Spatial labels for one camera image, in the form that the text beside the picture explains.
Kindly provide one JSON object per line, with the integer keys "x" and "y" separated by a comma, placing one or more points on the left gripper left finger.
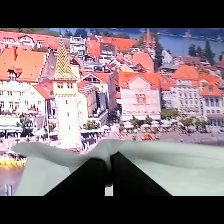
{"x": 83, "y": 181}

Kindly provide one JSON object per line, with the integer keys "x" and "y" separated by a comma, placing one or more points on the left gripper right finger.
{"x": 135, "y": 180}

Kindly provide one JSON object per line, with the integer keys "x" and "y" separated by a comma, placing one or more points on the pale green T-shirt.
{"x": 180, "y": 170}

